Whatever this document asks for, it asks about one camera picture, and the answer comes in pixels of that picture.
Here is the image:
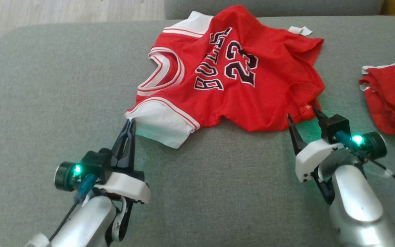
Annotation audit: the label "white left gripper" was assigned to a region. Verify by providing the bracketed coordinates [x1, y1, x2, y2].
[94, 118, 151, 205]

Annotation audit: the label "large grey fabric sofa seat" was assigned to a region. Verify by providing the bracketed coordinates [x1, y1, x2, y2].
[0, 15, 395, 247]

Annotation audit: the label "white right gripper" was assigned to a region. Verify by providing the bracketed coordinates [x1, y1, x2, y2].
[287, 107, 344, 183]

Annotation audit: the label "left camera cable blue plug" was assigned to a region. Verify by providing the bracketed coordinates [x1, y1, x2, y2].
[48, 173, 97, 242]

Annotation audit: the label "red shorts with white stripe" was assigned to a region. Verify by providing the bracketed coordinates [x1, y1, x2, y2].
[359, 58, 395, 136]

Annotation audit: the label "small grey fabric sofa cushion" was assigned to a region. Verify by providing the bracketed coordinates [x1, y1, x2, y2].
[163, 0, 385, 20]

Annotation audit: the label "red Bulls 23 jersey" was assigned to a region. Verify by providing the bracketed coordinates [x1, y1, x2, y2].
[125, 4, 327, 149]

